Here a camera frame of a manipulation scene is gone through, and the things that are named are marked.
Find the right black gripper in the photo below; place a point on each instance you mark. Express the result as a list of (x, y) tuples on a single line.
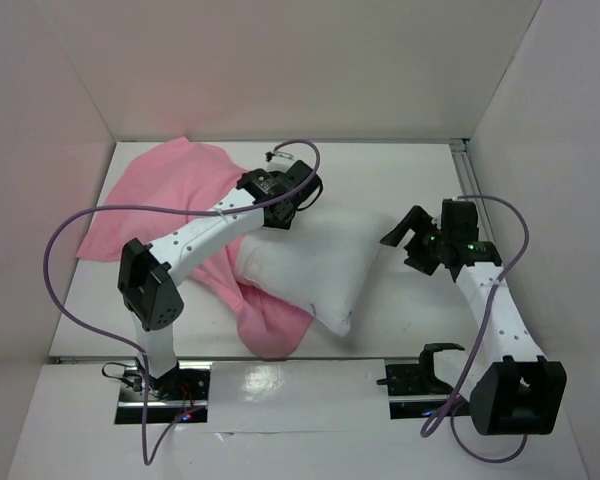
[(422, 241)]

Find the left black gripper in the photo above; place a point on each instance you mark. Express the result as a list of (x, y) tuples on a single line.
[(269, 224)]

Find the pink satin pillowcase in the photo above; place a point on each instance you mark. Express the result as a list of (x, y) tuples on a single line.
[(187, 176)]

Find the white pillow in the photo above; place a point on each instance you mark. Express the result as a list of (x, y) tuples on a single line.
[(320, 264)]

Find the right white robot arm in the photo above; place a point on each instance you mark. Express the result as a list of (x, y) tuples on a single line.
[(509, 384)]

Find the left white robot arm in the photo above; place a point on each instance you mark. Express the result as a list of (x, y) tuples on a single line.
[(150, 274)]

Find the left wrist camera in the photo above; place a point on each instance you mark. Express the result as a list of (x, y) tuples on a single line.
[(297, 173)]

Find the aluminium frame rail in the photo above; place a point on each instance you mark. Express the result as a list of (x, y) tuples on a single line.
[(469, 183)]

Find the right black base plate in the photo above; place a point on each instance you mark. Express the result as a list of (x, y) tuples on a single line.
[(410, 394)]

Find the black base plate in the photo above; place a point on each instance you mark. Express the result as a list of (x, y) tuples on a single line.
[(410, 394), (187, 398)]

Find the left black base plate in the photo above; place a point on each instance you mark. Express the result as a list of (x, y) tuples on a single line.
[(187, 398)]

